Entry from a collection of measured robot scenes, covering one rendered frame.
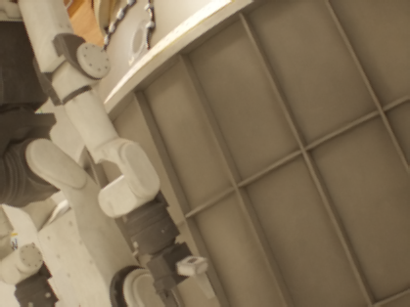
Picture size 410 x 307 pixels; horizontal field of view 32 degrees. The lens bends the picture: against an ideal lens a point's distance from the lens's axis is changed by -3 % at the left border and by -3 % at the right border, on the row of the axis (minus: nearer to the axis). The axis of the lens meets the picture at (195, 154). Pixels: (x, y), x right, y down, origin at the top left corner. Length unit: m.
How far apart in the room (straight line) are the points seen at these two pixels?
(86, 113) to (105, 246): 0.31
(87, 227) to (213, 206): 0.40
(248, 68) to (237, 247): 0.43
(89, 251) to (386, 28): 0.81
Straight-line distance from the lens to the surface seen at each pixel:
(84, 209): 1.53
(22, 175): 1.50
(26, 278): 1.72
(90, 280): 1.55
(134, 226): 1.38
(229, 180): 1.77
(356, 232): 1.63
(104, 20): 2.73
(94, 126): 1.40
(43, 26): 1.46
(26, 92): 1.56
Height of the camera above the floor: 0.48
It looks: 13 degrees up
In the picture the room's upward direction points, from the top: 23 degrees counter-clockwise
